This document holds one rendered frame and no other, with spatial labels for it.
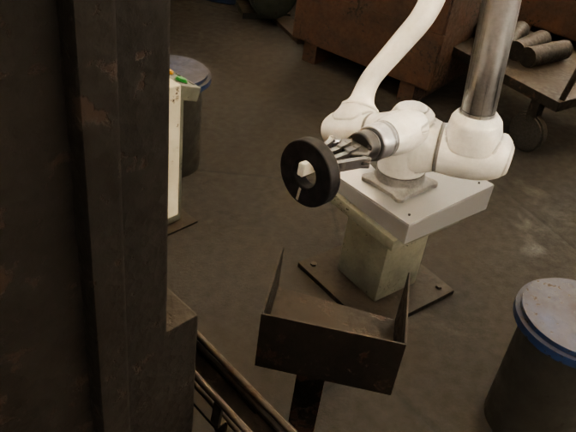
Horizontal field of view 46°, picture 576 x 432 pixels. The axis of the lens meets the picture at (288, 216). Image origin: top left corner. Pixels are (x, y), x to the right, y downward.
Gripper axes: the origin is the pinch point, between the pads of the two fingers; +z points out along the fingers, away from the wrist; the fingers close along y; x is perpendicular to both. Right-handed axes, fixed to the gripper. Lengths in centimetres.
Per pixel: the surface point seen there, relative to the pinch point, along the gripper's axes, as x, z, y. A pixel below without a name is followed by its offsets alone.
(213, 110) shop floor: -75, -105, 148
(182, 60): -34, -65, 126
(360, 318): -21.6, 6.7, -26.0
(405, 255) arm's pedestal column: -58, -68, 6
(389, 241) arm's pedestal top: -44, -51, 4
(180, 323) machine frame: 3, 56, -26
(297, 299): -20.9, 14.4, -14.5
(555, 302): -34, -56, -46
